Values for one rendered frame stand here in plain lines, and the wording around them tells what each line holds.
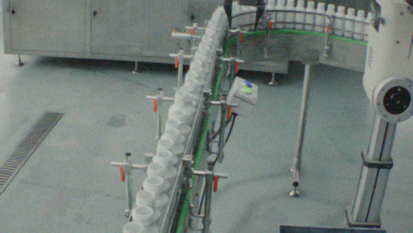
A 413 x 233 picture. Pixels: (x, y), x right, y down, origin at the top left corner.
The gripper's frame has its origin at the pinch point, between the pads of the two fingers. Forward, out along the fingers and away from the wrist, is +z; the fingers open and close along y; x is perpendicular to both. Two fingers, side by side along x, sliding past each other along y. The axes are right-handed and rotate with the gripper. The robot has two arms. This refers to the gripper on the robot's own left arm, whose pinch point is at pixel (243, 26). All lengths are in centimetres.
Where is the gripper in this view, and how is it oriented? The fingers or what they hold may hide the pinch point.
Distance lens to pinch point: 142.5
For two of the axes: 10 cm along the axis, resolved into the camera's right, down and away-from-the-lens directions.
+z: -0.6, 9.1, 4.1
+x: 1.2, -4.0, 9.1
